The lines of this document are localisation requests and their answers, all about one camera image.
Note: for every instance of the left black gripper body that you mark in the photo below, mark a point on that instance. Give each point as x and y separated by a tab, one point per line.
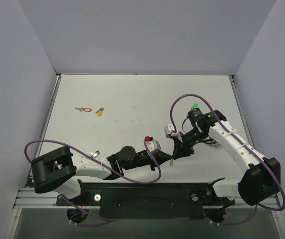
153	159

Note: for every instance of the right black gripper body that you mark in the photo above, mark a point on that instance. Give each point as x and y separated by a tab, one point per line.
180	143

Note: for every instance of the silver spiked keyring disc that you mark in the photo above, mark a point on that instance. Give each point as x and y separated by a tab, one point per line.
212	143

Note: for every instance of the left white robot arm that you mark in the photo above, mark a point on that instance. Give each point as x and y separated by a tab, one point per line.
59	170

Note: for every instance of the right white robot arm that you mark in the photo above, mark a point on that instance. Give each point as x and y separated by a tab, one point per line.
261	175

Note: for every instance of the clear tag key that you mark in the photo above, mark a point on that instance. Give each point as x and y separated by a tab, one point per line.
94	154

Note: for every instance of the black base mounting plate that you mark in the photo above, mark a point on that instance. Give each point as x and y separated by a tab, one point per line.
150	201

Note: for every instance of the yellow capped key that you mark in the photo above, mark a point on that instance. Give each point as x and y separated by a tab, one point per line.
99	112

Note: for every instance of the red tag key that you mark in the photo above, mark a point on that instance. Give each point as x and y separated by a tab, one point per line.
84	109

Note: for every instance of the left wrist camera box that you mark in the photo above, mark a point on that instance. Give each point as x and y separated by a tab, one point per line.
152	145

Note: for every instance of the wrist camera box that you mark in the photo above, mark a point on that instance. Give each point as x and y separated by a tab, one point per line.
152	145
170	131

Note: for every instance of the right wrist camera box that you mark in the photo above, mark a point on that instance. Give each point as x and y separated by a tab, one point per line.
170	131

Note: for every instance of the aluminium frame rail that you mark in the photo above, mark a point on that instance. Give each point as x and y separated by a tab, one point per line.
27	199

